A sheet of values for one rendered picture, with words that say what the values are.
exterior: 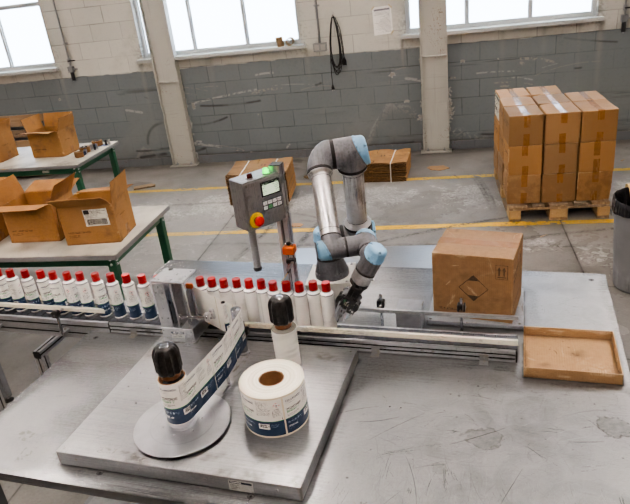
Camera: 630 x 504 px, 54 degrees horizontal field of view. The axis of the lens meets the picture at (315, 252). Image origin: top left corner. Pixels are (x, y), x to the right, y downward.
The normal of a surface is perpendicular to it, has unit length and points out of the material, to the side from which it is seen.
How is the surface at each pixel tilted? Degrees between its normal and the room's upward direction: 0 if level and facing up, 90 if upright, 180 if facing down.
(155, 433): 0
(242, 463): 0
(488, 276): 90
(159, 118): 90
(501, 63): 90
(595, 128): 90
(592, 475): 0
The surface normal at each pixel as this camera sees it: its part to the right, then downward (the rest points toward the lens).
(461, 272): -0.41, 0.42
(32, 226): -0.14, 0.42
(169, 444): -0.11, -0.91
